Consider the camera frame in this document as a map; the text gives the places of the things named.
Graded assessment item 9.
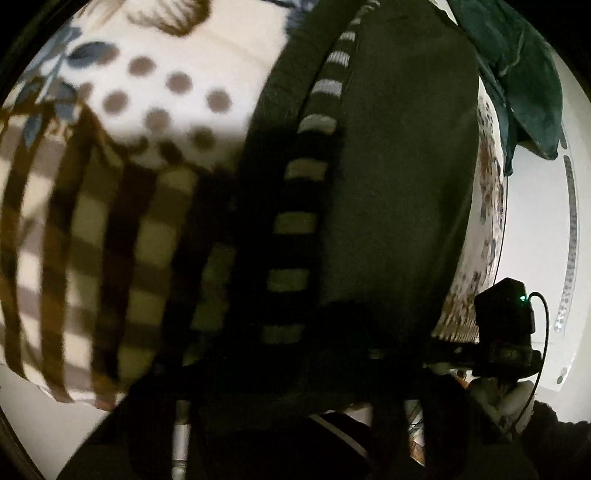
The dark green fleece blanket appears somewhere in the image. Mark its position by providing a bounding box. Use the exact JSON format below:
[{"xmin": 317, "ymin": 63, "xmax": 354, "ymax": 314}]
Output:
[{"xmin": 445, "ymin": 0, "xmax": 566, "ymax": 176}]

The white headboard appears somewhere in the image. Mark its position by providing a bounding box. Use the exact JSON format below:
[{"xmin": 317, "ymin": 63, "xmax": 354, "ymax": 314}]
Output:
[{"xmin": 466, "ymin": 37, "xmax": 583, "ymax": 393}]

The floral bed blanket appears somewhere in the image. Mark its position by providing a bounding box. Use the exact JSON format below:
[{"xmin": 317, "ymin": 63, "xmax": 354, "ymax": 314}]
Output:
[{"xmin": 0, "ymin": 0, "xmax": 509, "ymax": 411}]

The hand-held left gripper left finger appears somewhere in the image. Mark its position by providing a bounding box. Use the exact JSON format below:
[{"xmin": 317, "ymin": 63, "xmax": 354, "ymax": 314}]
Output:
[{"xmin": 58, "ymin": 392, "xmax": 176, "ymax": 480}]

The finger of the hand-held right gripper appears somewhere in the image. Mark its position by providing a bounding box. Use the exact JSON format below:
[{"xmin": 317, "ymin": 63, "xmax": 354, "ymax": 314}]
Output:
[{"xmin": 422, "ymin": 344, "xmax": 476, "ymax": 370}]

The dark striped sweater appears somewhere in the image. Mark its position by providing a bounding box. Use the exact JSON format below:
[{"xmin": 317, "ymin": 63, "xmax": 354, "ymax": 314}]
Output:
[{"xmin": 124, "ymin": 0, "xmax": 481, "ymax": 416}]

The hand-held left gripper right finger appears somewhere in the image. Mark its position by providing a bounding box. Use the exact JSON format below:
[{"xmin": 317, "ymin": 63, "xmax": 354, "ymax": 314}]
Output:
[{"xmin": 379, "ymin": 369, "xmax": 536, "ymax": 480}]

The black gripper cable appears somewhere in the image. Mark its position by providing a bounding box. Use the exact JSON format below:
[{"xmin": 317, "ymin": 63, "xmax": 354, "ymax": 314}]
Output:
[{"xmin": 508, "ymin": 292, "xmax": 551, "ymax": 437}]

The person's right forearm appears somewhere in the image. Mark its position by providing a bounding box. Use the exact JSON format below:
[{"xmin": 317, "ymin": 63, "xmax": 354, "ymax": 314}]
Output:
[{"xmin": 517, "ymin": 399, "xmax": 591, "ymax": 480}]

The person's right hand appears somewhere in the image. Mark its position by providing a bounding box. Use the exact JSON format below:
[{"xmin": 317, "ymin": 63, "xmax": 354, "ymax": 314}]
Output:
[{"xmin": 471, "ymin": 376, "xmax": 532, "ymax": 423}]

